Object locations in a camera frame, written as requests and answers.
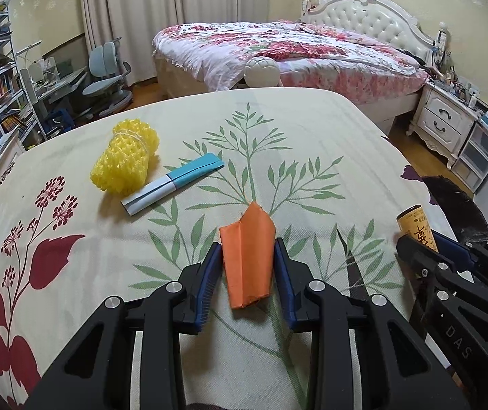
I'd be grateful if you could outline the grey study desk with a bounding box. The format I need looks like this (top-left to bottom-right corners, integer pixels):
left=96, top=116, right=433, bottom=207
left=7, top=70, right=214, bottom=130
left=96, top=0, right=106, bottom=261
left=19, top=62, right=88, bottom=137

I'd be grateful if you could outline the amber bottle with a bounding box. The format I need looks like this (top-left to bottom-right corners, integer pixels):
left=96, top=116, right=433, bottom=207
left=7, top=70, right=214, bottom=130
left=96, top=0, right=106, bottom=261
left=395, top=205, right=441, bottom=257

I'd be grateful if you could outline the yellow foam net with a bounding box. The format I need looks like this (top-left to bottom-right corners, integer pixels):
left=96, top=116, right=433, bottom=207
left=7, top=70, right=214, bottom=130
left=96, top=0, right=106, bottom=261
left=90, top=120, right=160, bottom=193

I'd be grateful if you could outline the cluster of small bottles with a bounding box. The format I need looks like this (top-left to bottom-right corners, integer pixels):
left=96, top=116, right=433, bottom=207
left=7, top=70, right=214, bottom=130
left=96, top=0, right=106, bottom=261
left=429, top=21, right=481, bottom=107

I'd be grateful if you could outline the grey desk chair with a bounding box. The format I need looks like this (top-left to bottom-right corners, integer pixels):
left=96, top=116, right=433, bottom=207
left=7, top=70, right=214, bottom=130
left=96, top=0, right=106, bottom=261
left=82, top=42, right=134, bottom=118

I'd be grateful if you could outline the plastic drawer unit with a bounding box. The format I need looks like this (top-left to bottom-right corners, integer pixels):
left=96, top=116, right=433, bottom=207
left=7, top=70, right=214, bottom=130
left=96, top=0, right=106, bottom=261
left=455, top=117, right=488, bottom=193

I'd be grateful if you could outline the blue storage crate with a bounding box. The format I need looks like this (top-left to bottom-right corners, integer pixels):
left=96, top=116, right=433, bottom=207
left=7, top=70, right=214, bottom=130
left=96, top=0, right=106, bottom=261
left=46, top=110, right=76, bottom=133

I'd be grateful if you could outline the white tufted stool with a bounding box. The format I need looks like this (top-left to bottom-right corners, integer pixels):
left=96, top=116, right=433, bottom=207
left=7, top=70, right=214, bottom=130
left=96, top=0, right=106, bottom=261
left=244, top=55, right=281, bottom=90

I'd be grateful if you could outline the beige curtain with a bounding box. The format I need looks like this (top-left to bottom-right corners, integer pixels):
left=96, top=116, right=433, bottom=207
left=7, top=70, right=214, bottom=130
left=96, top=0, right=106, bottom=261
left=77, top=0, right=270, bottom=88

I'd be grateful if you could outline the floral tablecloth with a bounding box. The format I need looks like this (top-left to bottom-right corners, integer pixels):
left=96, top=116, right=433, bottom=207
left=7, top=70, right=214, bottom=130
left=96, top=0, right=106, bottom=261
left=0, top=86, right=458, bottom=410

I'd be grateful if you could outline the blue and white box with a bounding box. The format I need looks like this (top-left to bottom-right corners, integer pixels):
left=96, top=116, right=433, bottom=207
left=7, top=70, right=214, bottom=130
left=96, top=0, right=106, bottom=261
left=120, top=151, right=225, bottom=214

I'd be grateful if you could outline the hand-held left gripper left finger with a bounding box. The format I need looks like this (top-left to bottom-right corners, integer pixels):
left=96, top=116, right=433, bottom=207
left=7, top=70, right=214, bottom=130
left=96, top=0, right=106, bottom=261
left=24, top=243, right=223, bottom=410

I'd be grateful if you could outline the white bed with tufted headboard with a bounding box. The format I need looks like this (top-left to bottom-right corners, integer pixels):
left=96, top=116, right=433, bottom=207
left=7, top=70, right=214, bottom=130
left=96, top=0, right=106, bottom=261
left=152, top=0, right=436, bottom=131

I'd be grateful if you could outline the black trash bin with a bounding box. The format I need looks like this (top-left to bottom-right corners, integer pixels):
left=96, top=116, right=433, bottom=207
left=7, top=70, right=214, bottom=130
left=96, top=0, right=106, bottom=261
left=423, top=175, right=488, bottom=246

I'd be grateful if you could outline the white nightstand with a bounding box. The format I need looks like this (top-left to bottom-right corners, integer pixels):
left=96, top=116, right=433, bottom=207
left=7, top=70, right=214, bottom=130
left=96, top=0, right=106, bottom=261
left=407, top=81, right=479, bottom=169

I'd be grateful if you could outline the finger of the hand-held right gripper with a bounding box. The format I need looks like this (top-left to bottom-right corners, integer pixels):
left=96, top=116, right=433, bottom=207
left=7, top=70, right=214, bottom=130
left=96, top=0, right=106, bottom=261
left=434, top=233, right=488, bottom=274
left=396, top=235, right=454, bottom=285

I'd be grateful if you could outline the orange paper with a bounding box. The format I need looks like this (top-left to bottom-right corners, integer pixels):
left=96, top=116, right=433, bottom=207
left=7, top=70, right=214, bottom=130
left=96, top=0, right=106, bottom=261
left=219, top=201, right=276, bottom=310

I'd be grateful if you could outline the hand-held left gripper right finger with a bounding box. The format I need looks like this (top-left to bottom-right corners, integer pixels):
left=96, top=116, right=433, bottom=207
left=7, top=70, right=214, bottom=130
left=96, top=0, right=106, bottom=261
left=273, top=237, right=471, bottom=410

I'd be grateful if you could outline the white bookshelf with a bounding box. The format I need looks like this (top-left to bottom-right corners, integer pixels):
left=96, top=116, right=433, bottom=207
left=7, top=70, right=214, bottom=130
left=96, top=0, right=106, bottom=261
left=0, top=6, right=35, bottom=180

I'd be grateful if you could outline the pink floral blanket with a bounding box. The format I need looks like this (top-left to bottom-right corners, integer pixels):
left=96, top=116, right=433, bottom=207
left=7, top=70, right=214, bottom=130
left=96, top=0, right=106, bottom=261
left=152, top=20, right=430, bottom=95

